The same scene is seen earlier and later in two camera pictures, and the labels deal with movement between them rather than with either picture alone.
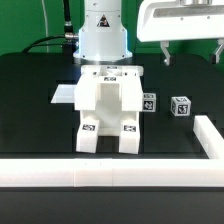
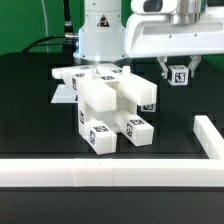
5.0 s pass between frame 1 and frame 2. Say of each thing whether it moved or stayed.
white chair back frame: moved
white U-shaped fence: stayed
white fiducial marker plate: stayed
